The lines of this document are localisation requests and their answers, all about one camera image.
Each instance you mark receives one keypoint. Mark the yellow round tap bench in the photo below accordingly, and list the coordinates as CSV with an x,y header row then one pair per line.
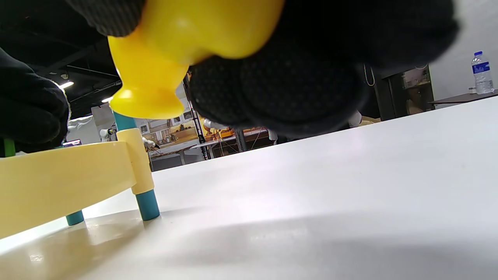
x,y
58,175

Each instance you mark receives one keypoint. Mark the person's left hand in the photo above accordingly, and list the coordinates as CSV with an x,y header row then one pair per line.
x,y
31,112

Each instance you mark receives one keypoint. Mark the person's right hand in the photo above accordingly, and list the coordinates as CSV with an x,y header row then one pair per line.
x,y
295,77

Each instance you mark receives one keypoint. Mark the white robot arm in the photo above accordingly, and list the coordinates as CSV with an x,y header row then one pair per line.
x,y
214,124
106,133
149,144

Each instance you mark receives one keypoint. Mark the dark side table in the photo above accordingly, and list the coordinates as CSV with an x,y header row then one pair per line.
x,y
467,98

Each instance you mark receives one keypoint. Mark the orange kitchen backdrop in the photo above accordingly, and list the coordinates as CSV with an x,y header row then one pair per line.
x,y
179,132

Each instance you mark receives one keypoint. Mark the metal frame workbench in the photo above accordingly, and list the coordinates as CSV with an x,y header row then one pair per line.
x,y
183,149

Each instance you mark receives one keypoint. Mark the green toy nail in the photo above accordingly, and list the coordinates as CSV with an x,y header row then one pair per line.
x,y
8,147

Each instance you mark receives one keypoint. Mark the dark cabinet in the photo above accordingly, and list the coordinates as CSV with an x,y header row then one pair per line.
x,y
404,93

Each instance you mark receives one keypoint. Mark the ceiling light strip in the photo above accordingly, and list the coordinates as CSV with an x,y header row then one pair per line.
x,y
107,99
66,84

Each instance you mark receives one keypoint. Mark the clear plastic water bottle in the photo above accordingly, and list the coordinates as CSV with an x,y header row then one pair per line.
x,y
482,74

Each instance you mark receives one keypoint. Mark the yellow toy hammer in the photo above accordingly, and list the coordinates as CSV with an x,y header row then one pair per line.
x,y
175,46

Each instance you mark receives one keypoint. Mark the black tripod stand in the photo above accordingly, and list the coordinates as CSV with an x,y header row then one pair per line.
x,y
196,116

